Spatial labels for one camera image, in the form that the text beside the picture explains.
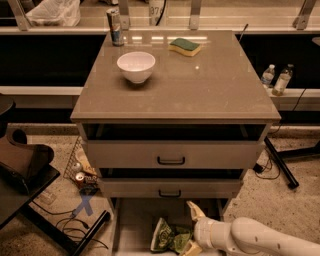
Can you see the red soda can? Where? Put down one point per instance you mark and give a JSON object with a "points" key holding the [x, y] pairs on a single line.
{"points": [[79, 179]]}

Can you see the top drawer with handle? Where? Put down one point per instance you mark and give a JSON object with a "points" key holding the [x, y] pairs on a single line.
{"points": [[172, 154]]}

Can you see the grey drawer cabinet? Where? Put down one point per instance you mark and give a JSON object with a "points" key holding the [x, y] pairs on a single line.
{"points": [[215, 95]]}

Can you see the black chair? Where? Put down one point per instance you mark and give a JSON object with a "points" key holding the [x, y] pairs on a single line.
{"points": [[24, 168]]}

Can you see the black table leg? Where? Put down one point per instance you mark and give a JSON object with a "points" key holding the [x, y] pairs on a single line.
{"points": [[280, 156], [72, 247]]}

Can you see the clear water bottle blue label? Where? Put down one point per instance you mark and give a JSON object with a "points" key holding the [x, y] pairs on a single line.
{"points": [[268, 75]]}

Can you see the white ceramic bowl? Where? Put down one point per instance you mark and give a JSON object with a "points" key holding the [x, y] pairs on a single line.
{"points": [[136, 67]]}

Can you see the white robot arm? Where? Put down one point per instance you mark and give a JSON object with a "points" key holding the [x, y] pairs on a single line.
{"points": [[243, 237]]}

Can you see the blue silver energy drink can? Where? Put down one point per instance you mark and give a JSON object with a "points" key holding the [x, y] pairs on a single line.
{"points": [[113, 17]]}

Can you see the white plastic bag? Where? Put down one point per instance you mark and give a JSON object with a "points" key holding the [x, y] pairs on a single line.
{"points": [[55, 13]]}

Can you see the clear bottle yellowish liquid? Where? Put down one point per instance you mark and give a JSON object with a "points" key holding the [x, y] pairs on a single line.
{"points": [[283, 80]]}

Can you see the drawer with handle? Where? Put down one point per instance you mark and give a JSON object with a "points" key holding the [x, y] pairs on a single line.
{"points": [[169, 188], [172, 154]]}

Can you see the silver can in basket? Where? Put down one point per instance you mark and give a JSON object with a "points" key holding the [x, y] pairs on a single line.
{"points": [[77, 167]]}

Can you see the yellow green sponge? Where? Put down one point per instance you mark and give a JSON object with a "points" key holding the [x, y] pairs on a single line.
{"points": [[184, 47]]}

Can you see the green jalapeno chip bag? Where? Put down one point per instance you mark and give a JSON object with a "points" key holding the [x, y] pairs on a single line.
{"points": [[170, 237]]}

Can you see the black table leg left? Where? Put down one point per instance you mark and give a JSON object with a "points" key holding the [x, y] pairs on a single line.
{"points": [[72, 247]]}

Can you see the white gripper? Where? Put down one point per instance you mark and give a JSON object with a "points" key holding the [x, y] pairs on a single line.
{"points": [[202, 230]]}

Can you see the open bottom drawer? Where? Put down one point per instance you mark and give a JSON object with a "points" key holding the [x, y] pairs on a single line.
{"points": [[136, 220]]}

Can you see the wire basket on floor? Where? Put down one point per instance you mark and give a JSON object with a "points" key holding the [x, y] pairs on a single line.
{"points": [[78, 155]]}

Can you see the black table leg right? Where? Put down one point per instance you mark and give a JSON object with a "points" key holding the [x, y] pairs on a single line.
{"points": [[280, 156]]}

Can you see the middle drawer with handle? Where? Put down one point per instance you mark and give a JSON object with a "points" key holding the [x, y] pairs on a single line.
{"points": [[169, 188]]}

